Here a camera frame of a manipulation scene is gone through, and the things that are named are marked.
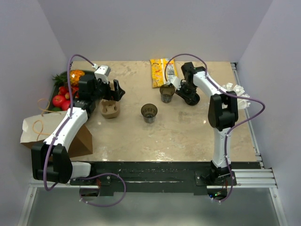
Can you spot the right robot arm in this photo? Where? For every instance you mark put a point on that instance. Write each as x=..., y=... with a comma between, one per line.
x=222, y=115

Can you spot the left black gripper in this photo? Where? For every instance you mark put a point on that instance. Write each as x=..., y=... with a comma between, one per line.
x=116, y=95

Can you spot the small red fruits cluster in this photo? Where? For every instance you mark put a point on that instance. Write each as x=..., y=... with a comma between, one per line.
x=64, y=91

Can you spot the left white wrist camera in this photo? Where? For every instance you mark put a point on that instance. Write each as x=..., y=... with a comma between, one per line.
x=102, y=72

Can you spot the dark coffee cup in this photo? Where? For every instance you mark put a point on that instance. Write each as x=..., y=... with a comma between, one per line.
x=149, y=112
x=166, y=93

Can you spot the aluminium frame rail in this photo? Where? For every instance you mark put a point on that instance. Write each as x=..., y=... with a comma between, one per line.
x=245, y=178

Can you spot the cardboard cup carrier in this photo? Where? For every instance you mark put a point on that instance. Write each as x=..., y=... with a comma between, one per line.
x=109, y=108

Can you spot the green lime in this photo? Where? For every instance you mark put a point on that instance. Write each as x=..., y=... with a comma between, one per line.
x=56, y=109

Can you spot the yellow snack bag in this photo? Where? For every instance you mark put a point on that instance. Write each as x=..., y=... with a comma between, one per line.
x=162, y=71

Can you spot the orange toy pineapple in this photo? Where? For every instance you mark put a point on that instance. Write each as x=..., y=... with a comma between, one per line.
x=75, y=76

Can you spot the red apple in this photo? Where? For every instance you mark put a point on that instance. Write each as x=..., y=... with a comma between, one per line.
x=58, y=100
x=66, y=105

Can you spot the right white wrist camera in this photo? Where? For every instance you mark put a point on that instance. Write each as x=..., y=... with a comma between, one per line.
x=174, y=81

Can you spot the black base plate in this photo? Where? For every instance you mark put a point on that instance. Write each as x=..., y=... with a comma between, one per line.
x=153, y=177

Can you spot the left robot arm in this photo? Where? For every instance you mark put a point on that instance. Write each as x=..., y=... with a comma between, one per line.
x=50, y=159

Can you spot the black cup lid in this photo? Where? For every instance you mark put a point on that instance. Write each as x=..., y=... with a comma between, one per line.
x=193, y=100

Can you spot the black fruit tray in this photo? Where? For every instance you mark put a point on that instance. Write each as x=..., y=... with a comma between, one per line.
x=61, y=80

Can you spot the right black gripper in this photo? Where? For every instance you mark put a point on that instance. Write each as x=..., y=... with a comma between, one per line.
x=180, y=92

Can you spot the brown paper bag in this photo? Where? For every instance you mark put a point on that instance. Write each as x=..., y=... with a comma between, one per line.
x=39, y=127

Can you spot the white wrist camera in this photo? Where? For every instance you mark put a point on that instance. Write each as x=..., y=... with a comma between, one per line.
x=102, y=72
x=174, y=81

